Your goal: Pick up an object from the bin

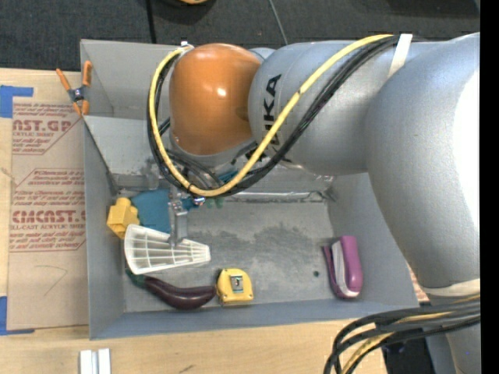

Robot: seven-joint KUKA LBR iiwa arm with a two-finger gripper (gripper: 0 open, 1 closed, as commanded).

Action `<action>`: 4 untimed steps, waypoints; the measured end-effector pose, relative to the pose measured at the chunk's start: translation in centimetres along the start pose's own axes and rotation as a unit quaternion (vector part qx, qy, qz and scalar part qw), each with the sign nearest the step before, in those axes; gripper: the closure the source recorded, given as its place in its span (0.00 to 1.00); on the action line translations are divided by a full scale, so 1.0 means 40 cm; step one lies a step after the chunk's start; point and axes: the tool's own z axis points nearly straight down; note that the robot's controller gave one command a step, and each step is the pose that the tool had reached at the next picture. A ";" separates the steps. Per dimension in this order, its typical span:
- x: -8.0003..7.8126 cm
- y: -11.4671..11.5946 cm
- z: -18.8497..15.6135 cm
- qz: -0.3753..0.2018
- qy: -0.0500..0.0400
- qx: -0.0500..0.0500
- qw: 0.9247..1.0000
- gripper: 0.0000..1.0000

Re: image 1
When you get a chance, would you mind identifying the grey metal bin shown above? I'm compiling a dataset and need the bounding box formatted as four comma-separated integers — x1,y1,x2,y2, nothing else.
80,39,420,340

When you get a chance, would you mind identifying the white ribbed plastic wedge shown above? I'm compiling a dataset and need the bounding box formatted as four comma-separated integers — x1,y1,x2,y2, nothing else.
123,224,212,276

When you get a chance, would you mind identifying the blue cloth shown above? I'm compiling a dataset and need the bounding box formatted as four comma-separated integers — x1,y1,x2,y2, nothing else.
131,189,198,235

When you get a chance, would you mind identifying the yellow tape measure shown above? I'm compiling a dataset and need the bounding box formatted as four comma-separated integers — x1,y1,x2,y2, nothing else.
215,267,255,307

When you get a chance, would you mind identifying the purple toy eggplant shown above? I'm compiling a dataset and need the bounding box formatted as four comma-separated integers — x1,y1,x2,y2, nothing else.
125,268,218,311

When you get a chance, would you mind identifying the yellow toy block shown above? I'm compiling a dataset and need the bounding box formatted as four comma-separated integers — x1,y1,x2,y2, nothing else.
106,196,140,239

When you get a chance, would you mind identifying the brown cardboard board red print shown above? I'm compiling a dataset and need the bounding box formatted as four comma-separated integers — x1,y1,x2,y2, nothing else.
0,67,91,333

